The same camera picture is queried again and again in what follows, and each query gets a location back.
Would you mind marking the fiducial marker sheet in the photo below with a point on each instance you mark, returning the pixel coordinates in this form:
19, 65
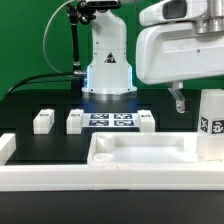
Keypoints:
107, 120

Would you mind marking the white desk top panel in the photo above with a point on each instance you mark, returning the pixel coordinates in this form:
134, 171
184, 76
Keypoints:
143, 148

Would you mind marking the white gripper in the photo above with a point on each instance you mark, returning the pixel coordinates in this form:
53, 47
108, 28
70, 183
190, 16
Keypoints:
174, 53

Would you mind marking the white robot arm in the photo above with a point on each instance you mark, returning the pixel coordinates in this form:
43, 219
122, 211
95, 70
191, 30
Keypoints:
108, 74

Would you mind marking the white U-shaped fence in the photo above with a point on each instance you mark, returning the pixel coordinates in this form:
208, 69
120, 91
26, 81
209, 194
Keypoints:
208, 175

